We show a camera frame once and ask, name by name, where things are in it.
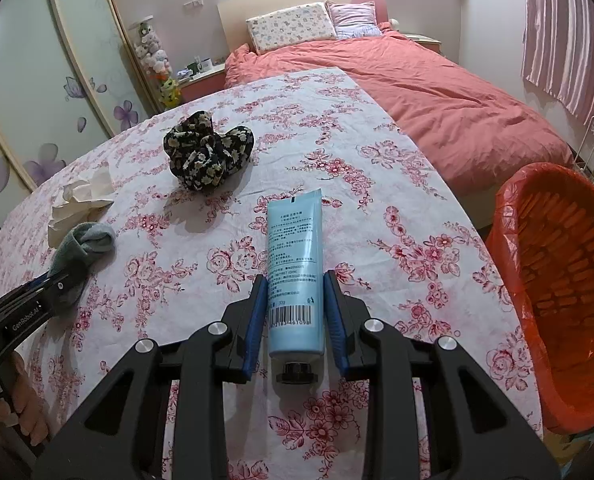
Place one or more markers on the crumpled white tissue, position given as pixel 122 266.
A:
pixel 79 200

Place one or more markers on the orange plastic laundry basket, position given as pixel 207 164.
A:
pixel 542 242

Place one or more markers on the pink striped curtain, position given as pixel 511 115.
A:
pixel 559 52

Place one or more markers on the pink floral tablecloth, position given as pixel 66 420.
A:
pixel 393 233

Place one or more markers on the light blue cream tube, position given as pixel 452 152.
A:
pixel 295 297

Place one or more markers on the wardrobe with floral glass doors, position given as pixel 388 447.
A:
pixel 68 82

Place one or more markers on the white floral pillow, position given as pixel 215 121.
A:
pixel 290 26

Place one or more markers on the hanging plush toys organizer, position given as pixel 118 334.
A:
pixel 155 64

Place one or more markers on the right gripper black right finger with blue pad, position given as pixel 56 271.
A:
pixel 473 430

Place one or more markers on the right bedside table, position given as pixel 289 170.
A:
pixel 427 42

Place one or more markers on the salmon pink duvet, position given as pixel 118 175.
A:
pixel 475 134

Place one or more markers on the grey-green sock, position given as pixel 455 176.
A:
pixel 83 245

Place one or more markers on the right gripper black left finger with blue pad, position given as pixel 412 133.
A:
pixel 117 432

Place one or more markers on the beige pink headboard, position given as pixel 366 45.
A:
pixel 234 14

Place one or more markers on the left hand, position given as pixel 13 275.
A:
pixel 27 405

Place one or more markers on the black floral scrunchie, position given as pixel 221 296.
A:
pixel 203 159

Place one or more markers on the pink bedside table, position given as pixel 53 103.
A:
pixel 203 84

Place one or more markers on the pink striped pillow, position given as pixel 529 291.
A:
pixel 353 20

